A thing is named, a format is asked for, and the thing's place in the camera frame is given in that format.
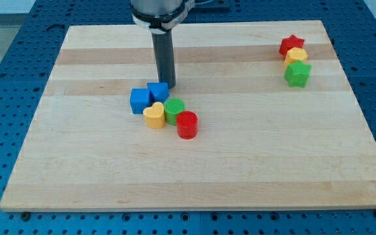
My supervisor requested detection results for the red cylinder block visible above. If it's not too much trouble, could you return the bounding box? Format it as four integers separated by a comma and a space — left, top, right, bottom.
176, 111, 198, 139

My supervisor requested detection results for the green cylinder block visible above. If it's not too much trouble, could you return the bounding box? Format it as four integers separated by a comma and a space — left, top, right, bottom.
164, 98, 185, 126

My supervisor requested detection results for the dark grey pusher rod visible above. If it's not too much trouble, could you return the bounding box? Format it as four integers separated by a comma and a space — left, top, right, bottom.
152, 31, 176, 89

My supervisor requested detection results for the red star block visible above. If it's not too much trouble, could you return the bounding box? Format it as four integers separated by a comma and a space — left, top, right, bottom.
279, 35, 305, 59

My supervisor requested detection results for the blue cube block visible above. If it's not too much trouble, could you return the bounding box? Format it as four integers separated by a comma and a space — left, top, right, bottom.
130, 88, 153, 114

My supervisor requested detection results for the yellow heart block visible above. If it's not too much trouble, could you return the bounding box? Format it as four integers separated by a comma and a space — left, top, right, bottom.
143, 102, 166, 129

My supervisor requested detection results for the green star block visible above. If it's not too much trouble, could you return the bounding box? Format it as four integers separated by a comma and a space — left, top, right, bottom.
284, 60, 312, 88

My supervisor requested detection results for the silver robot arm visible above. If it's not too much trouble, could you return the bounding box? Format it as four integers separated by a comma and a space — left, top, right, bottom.
130, 0, 195, 89

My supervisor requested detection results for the blue pentagon block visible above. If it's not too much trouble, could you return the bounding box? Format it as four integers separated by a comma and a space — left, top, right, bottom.
147, 82, 169, 102

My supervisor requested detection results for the wooden board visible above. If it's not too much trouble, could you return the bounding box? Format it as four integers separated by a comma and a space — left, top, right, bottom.
0, 20, 376, 212

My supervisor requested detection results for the yellow hexagon block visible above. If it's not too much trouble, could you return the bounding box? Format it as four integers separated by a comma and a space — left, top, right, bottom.
283, 47, 308, 68

